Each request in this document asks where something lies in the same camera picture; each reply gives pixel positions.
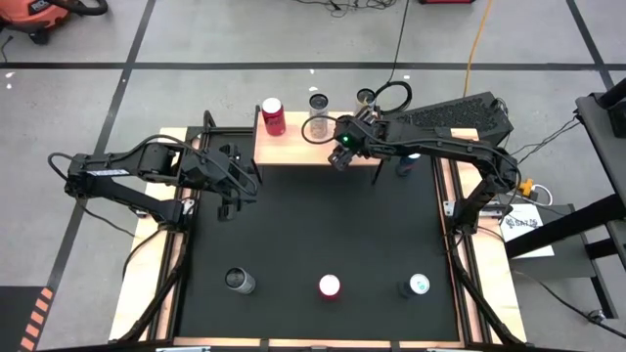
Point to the white slim can yellow patch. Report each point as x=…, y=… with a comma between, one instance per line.
x=319, y=119
x=240, y=282

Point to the blue Red Bull can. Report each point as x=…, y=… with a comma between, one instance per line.
x=405, y=167

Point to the dark can white top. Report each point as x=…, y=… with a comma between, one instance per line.
x=419, y=284

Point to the Celsius Peach Vibe can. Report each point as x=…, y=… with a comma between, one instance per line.
x=366, y=98

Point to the black metal stand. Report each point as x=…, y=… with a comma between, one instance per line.
x=562, y=230

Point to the black perforated computer case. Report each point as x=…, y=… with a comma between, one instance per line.
x=464, y=112

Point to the white printed paper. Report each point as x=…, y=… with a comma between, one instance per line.
x=525, y=239

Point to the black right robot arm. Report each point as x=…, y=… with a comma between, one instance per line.
x=440, y=144

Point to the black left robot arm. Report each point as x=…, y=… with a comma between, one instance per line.
x=122, y=193

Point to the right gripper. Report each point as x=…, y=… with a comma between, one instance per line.
x=354, y=137

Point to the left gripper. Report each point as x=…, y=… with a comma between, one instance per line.
x=225, y=171

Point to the orange shop vacuum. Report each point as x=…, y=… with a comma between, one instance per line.
x=29, y=17

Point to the grey side table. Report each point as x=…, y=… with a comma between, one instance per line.
x=604, y=142

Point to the black table mat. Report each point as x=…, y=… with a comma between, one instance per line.
x=318, y=244

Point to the yellow power splitter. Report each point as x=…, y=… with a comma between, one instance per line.
x=527, y=187

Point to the red Coca-Cola Zero Sugar can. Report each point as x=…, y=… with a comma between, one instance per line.
x=329, y=286

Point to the silver mounting bracket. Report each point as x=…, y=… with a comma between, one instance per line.
x=188, y=206
x=448, y=208

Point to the small wooden shelf black legs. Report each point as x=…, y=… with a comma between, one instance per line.
x=288, y=146

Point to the wooden base board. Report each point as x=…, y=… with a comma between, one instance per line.
x=142, y=274

